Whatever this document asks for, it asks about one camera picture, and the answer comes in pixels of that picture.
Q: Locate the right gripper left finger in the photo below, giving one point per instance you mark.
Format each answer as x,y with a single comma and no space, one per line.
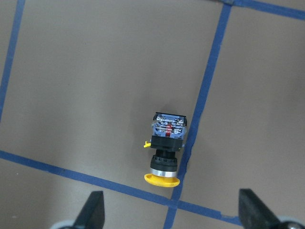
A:
92,215

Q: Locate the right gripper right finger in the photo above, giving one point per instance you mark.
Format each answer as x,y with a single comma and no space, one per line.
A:
253,213

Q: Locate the yellow push button switch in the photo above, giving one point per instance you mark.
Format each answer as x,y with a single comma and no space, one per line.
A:
168,131

